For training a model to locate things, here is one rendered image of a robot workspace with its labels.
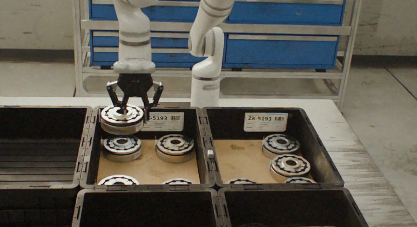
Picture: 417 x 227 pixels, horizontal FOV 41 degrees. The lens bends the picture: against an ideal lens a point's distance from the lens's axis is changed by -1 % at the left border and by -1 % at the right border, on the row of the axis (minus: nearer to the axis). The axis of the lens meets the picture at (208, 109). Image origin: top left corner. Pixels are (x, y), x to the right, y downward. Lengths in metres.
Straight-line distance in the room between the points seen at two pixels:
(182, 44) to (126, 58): 2.13
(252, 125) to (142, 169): 0.35
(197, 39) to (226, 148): 0.34
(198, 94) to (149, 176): 0.43
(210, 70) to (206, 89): 0.06
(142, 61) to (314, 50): 2.38
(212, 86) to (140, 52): 0.56
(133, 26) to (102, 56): 2.18
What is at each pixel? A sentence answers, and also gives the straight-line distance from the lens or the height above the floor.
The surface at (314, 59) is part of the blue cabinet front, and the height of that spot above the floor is 0.39.
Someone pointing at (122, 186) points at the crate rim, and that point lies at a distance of 1.24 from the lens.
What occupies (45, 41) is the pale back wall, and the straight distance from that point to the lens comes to 4.34.
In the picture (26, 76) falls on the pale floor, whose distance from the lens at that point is 4.15.
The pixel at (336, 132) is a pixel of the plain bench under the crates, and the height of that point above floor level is 0.70.
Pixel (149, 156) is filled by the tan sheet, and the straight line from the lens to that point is 1.53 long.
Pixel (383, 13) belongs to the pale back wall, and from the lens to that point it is 4.59.
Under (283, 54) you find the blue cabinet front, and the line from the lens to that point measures 3.51.
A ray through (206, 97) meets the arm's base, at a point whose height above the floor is 0.87.
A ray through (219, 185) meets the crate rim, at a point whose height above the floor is 0.93.
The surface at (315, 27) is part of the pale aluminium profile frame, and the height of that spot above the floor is 0.61.
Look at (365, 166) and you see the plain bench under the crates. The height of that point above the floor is 0.70.
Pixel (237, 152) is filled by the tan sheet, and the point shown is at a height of 0.83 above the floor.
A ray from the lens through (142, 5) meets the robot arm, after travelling 1.22.
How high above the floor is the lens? 1.64
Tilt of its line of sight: 27 degrees down
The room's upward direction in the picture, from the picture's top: 4 degrees clockwise
